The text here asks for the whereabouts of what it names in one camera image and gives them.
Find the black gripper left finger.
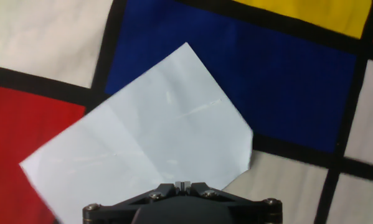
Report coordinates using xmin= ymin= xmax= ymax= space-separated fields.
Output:
xmin=82 ymin=181 xmax=184 ymax=224

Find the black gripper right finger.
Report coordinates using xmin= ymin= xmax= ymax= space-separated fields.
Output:
xmin=182 ymin=181 xmax=283 ymax=224

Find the white paper sheet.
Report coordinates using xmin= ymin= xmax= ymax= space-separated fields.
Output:
xmin=19 ymin=42 xmax=254 ymax=224

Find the colour block tablecloth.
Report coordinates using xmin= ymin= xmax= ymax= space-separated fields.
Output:
xmin=0 ymin=0 xmax=373 ymax=224

